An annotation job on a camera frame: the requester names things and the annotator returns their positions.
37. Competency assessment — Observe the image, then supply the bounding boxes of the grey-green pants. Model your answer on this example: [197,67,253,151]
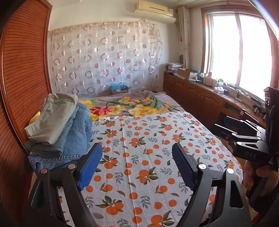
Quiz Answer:
[25,93,78,145]

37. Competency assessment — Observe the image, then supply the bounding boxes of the person's right hand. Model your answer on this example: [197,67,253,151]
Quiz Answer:
[244,160,278,196]

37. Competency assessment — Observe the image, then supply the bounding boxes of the blue denim jeans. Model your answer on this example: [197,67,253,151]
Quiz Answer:
[25,103,92,174]

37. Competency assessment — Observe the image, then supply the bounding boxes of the wooden cabinet row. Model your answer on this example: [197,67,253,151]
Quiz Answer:
[163,73,266,129]

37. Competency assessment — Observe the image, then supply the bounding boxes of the orange print bed sheet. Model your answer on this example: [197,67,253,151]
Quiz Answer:
[82,111,243,226]

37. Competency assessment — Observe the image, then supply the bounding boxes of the white plastic jug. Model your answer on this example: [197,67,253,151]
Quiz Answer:
[203,72,213,87]

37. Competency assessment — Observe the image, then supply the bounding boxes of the window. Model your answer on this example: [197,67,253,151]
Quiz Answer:
[201,5,278,100]

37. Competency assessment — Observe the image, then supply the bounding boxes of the cardboard box on cabinet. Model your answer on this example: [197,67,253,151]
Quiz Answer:
[177,69,197,79]

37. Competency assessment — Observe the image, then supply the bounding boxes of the cardboard box blue cloth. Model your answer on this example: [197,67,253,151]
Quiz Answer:
[110,83,129,95]

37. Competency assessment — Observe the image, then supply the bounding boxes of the floral blanket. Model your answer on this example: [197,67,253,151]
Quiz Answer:
[79,90,183,121]

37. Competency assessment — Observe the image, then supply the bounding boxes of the stack of books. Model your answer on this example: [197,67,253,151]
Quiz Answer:
[165,63,183,73]

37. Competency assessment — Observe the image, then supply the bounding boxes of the circle pattern sheer curtain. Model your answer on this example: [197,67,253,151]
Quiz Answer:
[48,21,163,98]

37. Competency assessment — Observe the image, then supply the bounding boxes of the beige side curtain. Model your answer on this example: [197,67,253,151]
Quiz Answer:
[178,6,191,69]

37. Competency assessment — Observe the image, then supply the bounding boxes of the wooden slatted wardrobe door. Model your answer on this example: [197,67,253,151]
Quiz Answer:
[1,1,52,226]

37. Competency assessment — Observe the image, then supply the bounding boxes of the air conditioner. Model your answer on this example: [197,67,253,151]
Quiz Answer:
[134,1,176,24]

